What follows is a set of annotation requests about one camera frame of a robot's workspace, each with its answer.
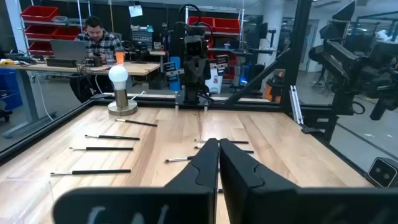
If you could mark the grey laptop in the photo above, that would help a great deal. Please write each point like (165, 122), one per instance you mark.
(68, 49)

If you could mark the table-level camera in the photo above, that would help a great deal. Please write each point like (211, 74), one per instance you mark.
(384, 172)

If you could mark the white bulb brass lamp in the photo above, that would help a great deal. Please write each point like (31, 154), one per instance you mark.
(122, 99)

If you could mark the silver aluminium extrusion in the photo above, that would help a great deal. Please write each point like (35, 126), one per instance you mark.
(296, 105)

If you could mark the clear acrylic brush organizer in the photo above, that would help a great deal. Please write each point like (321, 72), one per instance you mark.
(28, 202)

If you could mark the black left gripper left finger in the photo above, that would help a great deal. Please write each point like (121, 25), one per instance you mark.
(199, 174)

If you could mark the red plastic storage bin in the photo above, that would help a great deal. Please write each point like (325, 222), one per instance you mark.
(66, 33)
(38, 14)
(227, 25)
(202, 21)
(40, 32)
(40, 48)

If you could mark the person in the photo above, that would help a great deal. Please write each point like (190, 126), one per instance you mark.
(99, 43)

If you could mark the white jug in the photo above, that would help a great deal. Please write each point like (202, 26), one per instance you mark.
(216, 84)

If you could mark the blue cylinder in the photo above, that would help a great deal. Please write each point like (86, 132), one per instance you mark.
(175, 84)

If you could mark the orange cup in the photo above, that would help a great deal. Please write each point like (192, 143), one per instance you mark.
(119, 58)

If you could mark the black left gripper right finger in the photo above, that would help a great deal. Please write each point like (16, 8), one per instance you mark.
(242, 186)

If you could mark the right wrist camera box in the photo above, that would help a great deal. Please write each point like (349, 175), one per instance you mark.
(196, 46)

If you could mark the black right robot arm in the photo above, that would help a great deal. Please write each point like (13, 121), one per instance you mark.
(177, 40)

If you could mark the blue plastic bin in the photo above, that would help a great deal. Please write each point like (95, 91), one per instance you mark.
(9, 87)

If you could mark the black aluminium table frame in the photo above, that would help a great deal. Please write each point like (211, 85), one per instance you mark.
(255, 106)

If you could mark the black neighbouring robot arm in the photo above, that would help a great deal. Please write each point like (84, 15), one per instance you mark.
(342, 62)

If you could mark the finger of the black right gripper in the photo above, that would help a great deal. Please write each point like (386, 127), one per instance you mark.
(202, 73)
(190, 73)

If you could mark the wooden desk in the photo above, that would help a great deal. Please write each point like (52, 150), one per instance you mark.
(140, 68)

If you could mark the white paper sheet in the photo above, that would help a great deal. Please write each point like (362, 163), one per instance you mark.
(135, 11)

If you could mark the orange black shop vacuum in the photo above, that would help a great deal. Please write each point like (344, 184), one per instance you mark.
(273, 90)

